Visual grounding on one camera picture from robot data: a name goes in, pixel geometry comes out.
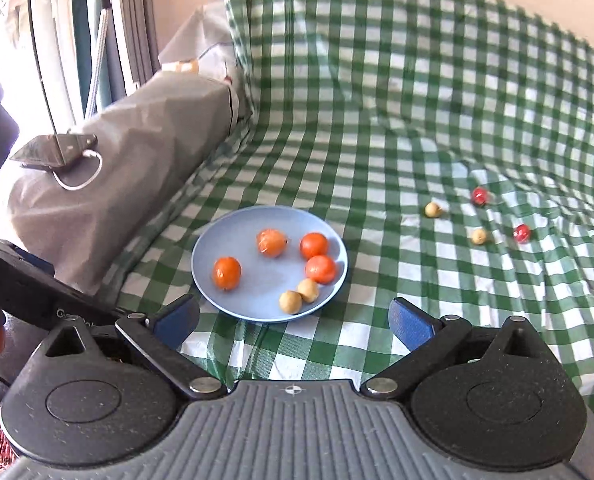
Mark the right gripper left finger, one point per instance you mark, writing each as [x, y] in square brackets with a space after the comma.
[91, 395]

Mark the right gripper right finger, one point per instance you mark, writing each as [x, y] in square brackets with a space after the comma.
[491, 397]

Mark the beige small fruit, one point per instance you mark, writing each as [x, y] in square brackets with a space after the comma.
[479, 236]
[433, 210]
[290, 302]

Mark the beige round fruit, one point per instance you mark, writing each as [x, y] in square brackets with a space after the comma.
[309, 290]

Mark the large orange fruit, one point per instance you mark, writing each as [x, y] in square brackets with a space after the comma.
[313, 244]

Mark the grey covered sofa armrest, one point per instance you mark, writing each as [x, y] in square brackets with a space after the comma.
[149, 144]

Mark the black phone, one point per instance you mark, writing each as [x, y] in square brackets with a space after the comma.
[54, 151]

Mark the red cherry fruit lower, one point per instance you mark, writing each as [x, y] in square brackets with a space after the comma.
[522, 233]

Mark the red cherry fruit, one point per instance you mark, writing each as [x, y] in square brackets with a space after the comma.
[480, 196]
[522, 233]

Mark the light blue plate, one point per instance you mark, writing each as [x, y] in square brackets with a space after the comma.
[257, 296]

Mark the red cherry fruit upper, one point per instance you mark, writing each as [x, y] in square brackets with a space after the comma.
[480, 196]

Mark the green white checkered cloth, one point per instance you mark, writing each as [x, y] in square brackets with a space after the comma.
[364, 111]

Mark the window frame and blinds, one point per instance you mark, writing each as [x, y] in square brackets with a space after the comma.
[61, 61]

